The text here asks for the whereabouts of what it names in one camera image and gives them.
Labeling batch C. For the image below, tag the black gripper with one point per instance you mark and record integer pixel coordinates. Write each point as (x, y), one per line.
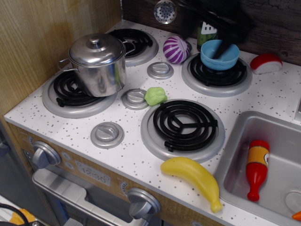
(227, 16)

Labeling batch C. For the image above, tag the stainless steel pot lid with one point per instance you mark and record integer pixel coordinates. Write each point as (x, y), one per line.
(96, 49)

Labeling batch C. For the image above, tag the hanging slotted spatula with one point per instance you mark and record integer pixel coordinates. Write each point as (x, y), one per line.
(207, 29)

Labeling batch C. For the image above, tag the green toy can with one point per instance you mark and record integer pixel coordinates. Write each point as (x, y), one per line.
(201, 39)

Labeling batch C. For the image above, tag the purple striped toy ball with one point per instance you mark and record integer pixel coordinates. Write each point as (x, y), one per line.
(176, 50)

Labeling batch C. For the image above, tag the blue plastic bowl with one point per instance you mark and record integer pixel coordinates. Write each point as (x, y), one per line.
(226, 61)

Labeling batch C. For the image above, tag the hanging round strainer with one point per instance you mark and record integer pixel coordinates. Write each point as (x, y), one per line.
(165, 11)

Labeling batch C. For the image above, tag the back right black burner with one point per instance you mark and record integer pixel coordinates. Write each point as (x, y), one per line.
(213, 83)

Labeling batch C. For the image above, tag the black burner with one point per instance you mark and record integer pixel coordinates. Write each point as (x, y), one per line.
(62, 97)
(213, 83)
(141, 47)
(182, 128)

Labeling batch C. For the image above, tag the silver stovetop knob back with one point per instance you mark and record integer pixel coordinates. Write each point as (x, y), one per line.
(160, 70)

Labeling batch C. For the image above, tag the silver stovetop knob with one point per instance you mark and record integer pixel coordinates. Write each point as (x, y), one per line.
(107, 135)
(133, 99)
(160, 70)

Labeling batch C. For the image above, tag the red white toy sushi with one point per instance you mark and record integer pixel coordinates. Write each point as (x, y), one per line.
(266, 63)

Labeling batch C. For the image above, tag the back left black burner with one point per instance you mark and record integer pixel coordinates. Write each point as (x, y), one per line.
(141, 47)

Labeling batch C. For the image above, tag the green toy lettuce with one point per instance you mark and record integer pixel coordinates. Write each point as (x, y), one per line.
(155, 95)

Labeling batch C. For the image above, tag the silver stovetop knob middle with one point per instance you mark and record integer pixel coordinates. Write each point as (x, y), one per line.
(133, 99)

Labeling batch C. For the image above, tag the front right black burner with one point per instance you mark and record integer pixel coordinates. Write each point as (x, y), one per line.
(182, 128)

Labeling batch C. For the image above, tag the red toy ketchup bottle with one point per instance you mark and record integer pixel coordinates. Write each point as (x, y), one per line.
(257, 167)

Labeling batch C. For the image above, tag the yellow toy banana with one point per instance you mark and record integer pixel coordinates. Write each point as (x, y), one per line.
(192, 172)

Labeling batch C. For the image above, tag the silver stovetop knob front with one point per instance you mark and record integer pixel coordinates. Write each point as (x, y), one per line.
(107, 135)

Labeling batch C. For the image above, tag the front left black burner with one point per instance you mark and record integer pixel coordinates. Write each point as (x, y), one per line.
(62, 97)

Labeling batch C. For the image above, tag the metal sink basin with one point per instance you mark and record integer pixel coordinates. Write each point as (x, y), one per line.
(280, 194)

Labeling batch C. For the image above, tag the silver oven knob right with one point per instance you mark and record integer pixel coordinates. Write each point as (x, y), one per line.
(142, 203)

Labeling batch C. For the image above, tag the silver oven knob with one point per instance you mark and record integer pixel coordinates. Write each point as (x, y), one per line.
(142, 203)
(45, 155)

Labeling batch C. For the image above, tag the silver oven knob left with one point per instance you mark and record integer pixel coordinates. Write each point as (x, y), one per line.
(45, 155)

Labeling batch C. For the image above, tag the orange toy carrot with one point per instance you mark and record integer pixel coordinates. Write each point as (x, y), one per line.
(297, 216)

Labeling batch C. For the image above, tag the yellow cloth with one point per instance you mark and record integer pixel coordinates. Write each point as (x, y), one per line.
(17, 220)

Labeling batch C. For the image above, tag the silver oven door handle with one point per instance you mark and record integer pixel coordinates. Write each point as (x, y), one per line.
(74, 197)

